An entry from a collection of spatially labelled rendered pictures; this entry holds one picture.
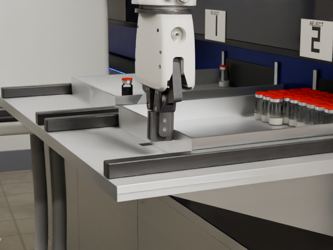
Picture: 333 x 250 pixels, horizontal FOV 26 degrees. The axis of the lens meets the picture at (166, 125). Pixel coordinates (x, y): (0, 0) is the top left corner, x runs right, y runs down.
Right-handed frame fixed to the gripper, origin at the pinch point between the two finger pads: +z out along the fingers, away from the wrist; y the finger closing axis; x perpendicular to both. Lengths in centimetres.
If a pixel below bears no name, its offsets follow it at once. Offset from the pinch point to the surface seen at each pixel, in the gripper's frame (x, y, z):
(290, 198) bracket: -19.8, -2.5, 11.3
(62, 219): -14, 98, 46
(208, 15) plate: -29, 44, -13
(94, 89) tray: -3.6, 39.1, 1.0
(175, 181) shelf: 2.7, -11.1, 4.5
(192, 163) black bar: -0.9, -8.2, 3.3
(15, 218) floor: -30, 235, 92
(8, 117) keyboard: 6, 68, 11
